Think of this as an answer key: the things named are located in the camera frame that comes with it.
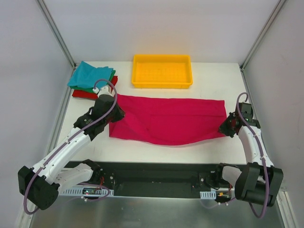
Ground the white slotted cable duct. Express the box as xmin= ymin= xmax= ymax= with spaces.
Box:
xmin=59 ymin=187 xmax=114 ymax=197
xmin=199 ymin=190 xmax=217 ymax=200

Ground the aluminium rail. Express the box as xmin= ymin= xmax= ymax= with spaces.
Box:
xmin=240 ymin=68 xmax=273 ymax=167
xmin=29 ymin=167 xmax=288 ymax=190
xmin=41 ymin=68 xmax=75 ymax=159

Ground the white slotted cable duct right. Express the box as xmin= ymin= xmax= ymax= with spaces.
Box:
xmin=199 ymin=190 xmax=217 ymax=200

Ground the folded green t shirt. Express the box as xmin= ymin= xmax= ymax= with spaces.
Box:
xmin=70 ymin=70 xmax=116 ymax=93

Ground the white slotted cable duct left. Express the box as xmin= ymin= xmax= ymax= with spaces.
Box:
xmin=59 ymin=187 xmax=114 ymax=197

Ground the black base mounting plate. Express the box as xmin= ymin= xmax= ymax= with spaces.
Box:
xmin=45 ymin=159 xmax=273 ymax=199

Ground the aluminium right side rail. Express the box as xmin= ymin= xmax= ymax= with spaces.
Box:
xmin=240 ymin=68 xmax=273 ymax=167

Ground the aluminium corner post right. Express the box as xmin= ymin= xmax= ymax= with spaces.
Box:
xmin=240 ymin=0 xmax=288 ymax=72

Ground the folded teal t shirt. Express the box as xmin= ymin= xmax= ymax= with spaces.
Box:
xmin=67 ymin=61 xmax=116 ymax=89

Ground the aluminium corner post left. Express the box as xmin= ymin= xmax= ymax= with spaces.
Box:
xmin=36 ymin=0 xmax=76 ymax=70

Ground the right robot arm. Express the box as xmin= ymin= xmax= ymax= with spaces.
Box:
xmin=205 ymin=103 xmax=284 ymax=207

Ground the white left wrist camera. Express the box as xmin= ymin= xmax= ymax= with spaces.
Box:
xmin=93 ymin=85 xmax=113 ymax=97

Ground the folded red t shirt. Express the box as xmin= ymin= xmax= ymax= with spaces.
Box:
xmin=72 ymin=75 xmax=119 ymax=100

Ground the aluminium front rail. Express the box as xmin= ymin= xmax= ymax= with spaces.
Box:
xmin=29 ymin=167 xmax=288 ymax=190

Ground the pink t shirt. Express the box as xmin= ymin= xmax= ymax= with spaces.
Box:
xmin=109 ymin=95 xmax=227 ymax=146

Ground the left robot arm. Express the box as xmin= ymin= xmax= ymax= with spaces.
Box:
xmin=18 ymin=94 xmax=125 ymax=215

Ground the yellow plastic tray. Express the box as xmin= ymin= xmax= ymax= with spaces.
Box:
xmin=131 ymin=54 xmax=193 ymax=89

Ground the aluminium left side rail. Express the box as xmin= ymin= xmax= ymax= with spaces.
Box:
xmin=41 ymin=68 xmax=75 ymax=159

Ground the aluminium corner post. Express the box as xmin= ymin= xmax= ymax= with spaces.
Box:
xmin=36 ymin=0 xmax=76 ymax=70
xmin=240 ymin=0 xmax=288 ymax=72

